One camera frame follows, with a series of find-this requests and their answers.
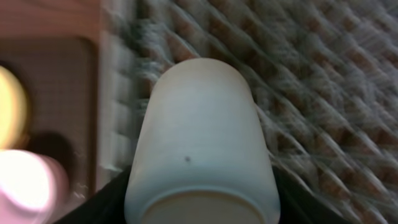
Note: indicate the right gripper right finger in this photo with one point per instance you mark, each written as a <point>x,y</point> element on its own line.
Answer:
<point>297,206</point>

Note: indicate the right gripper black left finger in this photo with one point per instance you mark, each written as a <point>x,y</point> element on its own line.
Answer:
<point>105,207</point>

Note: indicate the white green cup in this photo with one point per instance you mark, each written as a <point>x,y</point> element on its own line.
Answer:
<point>201,156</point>

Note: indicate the grey dishwasher rack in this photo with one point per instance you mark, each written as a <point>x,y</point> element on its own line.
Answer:
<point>323,74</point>

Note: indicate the pink bowl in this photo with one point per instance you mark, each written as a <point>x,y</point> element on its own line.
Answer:
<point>33,186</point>

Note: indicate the yellow plate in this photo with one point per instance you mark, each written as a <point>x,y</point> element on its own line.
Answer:
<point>14,109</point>

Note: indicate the dark brown serving tray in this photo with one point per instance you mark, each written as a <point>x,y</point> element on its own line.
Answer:
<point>60,75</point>

